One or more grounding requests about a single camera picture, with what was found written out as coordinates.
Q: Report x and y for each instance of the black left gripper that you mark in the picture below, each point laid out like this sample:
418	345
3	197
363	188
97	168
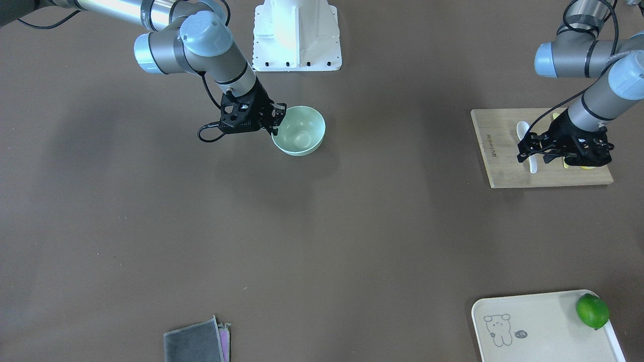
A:
570	131

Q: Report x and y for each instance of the light green bowl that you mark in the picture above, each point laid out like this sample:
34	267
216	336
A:
301	132

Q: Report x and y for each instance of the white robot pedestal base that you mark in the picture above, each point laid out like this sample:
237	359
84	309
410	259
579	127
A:
299	36

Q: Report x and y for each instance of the pink cloth under grey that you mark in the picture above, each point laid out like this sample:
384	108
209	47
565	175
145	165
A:
225	340

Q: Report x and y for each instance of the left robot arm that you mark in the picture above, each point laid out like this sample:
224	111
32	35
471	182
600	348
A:
587	44

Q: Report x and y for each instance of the grey folded cloth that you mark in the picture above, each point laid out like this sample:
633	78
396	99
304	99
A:
198	342

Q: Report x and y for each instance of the bamboo cutting board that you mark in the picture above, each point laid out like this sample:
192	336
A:
496	132

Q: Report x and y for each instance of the green lime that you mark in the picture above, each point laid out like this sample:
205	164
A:
592	311

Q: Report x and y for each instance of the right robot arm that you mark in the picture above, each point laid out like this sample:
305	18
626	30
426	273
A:
185	37

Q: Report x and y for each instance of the cream rabbit tray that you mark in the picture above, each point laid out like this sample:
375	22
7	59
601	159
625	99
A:
540	327

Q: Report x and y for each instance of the white ceramic spoon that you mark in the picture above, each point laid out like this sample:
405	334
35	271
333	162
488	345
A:
522	130

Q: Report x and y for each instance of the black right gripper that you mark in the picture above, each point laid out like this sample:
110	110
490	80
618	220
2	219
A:
262	105

